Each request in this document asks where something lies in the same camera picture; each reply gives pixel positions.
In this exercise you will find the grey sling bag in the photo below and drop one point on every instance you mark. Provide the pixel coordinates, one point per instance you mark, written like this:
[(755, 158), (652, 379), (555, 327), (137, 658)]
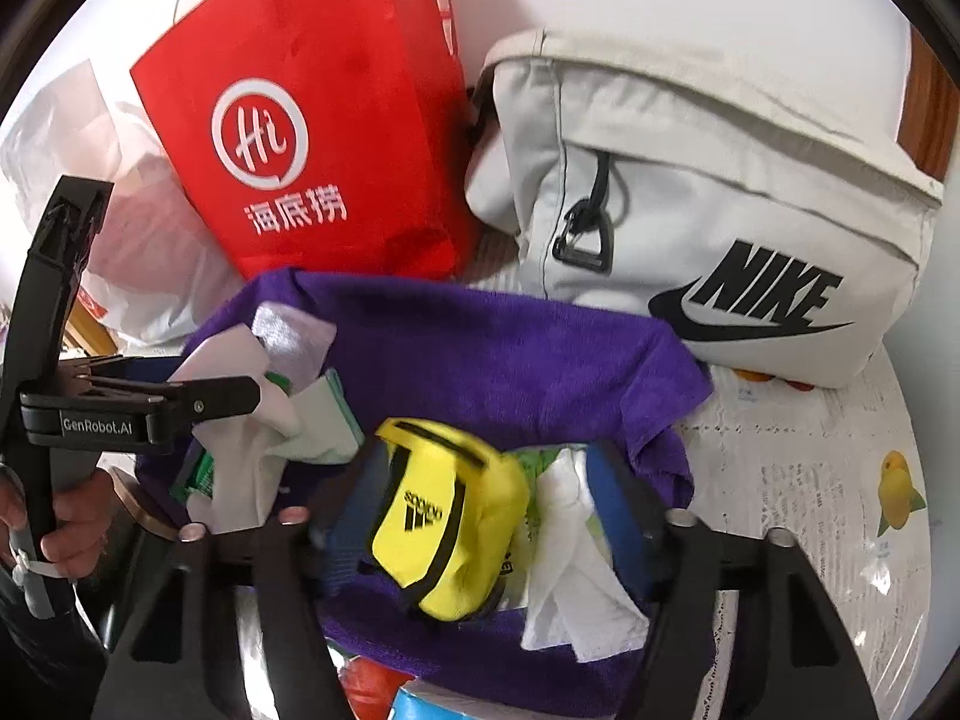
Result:
[(712, 165)]

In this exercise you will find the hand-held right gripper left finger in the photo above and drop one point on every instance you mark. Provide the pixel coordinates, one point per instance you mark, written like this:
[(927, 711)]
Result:
[(352, 510)]

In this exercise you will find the purple towel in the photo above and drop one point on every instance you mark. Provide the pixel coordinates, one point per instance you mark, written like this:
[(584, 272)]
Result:
[(487, 360)]

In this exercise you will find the red and white packet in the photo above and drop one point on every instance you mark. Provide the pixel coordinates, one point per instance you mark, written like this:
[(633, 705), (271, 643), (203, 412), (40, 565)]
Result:
[(534, 463)]

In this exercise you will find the blue tissue pack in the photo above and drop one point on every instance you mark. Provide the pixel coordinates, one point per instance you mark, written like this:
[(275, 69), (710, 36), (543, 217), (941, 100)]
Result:
[(420, 705)]

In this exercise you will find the brown wooden door frame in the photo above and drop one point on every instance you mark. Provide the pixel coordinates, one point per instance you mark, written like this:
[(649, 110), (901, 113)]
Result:
[(930, 112)]

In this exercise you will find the white tissue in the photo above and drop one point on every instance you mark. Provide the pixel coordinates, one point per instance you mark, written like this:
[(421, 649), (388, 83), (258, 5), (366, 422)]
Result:
[(240, 450), (570, 577)]

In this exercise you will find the red paper bag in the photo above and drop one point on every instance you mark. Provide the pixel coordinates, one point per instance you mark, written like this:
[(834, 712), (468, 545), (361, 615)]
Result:
[(337, 52)]

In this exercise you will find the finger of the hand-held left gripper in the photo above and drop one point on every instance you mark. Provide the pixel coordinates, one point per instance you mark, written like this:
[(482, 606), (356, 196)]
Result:
[(150, 369), (210, 397)]

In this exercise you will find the dark green sachet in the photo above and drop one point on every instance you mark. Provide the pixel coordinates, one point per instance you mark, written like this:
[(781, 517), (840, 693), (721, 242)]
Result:
[(196, 474)]

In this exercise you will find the person's left hand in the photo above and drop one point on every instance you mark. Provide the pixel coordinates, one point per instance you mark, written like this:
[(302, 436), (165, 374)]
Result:
[(82, 510)]

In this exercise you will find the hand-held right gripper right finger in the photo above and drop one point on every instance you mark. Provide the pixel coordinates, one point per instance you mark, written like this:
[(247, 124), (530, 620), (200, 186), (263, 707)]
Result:
[(615, 510)]

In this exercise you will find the person's left forearm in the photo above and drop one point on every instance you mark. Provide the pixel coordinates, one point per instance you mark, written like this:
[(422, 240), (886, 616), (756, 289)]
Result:
[(45, 660)]

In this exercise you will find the yellow zip pouch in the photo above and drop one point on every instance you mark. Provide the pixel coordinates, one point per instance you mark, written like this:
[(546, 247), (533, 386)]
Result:
[(465, 510)]

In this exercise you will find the white plastic shopping bag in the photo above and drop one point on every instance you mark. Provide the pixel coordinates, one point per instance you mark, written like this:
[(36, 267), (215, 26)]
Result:
[(150, 240)]

